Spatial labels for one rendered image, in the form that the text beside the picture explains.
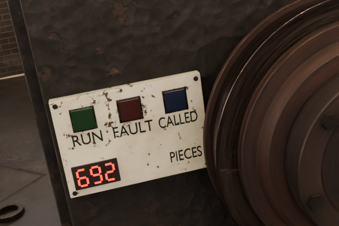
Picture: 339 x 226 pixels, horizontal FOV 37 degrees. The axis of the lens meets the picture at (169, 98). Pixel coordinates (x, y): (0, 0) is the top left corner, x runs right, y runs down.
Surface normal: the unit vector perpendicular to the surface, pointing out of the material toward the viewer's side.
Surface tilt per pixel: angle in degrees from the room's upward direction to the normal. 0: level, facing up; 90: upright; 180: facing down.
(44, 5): 90
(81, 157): 90
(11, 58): 90
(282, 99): 57
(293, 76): 45
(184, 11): 90
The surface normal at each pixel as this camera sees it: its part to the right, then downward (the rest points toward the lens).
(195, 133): 0.20, 0.28
